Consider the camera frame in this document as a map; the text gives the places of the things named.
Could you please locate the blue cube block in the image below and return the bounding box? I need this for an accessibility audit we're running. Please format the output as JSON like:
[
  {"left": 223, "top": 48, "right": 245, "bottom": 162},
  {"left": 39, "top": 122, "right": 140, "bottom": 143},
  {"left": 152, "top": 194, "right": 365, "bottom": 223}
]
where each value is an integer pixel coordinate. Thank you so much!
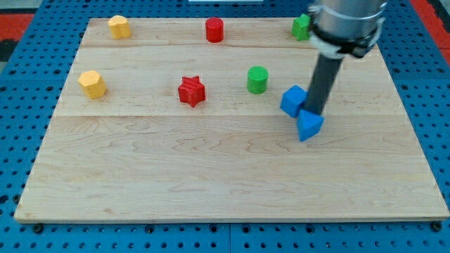
[{"left": 280, "top": 85, "right": 307, "bottom": 118}]

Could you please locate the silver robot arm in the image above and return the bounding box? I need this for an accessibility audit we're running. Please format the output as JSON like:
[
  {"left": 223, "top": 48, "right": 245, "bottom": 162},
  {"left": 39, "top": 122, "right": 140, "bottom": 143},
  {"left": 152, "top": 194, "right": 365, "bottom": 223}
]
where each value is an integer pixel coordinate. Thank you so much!
[{"left": 308, "top": 0, "right": 387, "bottom": 59}]

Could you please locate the red star block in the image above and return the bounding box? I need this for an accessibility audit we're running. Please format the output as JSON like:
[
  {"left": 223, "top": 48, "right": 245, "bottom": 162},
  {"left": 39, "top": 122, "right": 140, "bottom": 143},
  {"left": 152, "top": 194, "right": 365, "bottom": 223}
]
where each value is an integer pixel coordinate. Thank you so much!
[{"left": 178, "top": 76, "right": 206, "bottom": 108}]

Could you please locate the green cylinder block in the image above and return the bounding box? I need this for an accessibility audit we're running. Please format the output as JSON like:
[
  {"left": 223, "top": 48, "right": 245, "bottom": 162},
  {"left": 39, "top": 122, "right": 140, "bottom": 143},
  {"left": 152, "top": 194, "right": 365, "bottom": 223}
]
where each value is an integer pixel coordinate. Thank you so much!
[{"left": 247, "top": 66, "right": 269, "bottom": 94}]

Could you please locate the light wooden board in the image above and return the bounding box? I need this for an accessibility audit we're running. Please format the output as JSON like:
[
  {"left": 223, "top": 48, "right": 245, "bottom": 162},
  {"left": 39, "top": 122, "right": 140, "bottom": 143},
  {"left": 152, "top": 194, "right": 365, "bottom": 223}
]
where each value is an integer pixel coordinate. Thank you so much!
[{"left": 15, "top": 18, "right": 449, "bottom": 223}]

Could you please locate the blue triangular prism block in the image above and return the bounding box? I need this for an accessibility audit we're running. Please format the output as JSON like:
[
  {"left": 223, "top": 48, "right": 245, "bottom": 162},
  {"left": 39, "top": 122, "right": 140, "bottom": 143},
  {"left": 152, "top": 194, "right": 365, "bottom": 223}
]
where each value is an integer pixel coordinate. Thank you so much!
[{"left": 297, "top": 110, "right": 324, "bottom": 141}]

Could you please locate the red cylinder block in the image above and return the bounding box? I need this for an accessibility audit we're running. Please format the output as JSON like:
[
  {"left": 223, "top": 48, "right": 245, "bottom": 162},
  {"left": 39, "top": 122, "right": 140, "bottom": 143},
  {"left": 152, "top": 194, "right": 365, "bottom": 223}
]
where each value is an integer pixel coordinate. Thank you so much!
[{"left": 205, "top": 17, "right": 224, "bottom": 43}]

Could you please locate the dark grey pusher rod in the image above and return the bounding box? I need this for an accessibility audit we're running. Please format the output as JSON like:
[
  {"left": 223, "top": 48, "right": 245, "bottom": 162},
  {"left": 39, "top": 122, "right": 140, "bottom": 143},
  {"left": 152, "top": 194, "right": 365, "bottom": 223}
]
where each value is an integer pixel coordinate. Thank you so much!
[{"left": 303, "top": 54, "right": 343, "bottom": 115}]

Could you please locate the green star block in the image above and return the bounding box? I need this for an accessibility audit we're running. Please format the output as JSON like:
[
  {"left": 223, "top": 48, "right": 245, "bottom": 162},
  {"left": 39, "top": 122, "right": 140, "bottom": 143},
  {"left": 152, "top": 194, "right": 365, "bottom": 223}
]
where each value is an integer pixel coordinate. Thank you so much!
[{"left": 291, "top": 14, "right": 311, "bottom": 41}]

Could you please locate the yellow hexagon block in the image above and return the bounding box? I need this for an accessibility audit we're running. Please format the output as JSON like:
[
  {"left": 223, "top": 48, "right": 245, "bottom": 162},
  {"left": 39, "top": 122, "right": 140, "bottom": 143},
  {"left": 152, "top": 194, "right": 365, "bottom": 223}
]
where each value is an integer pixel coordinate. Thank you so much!
[{"left": 77, "top": 70, "right": 106, "bottom": 99}]

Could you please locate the yellow rounded block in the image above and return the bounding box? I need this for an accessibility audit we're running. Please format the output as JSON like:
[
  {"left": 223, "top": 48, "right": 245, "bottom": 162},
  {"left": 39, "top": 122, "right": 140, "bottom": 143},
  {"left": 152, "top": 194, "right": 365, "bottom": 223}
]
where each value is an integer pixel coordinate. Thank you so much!
[{"left": 108, "top": 15, "right": 131, "bottom": 39}]

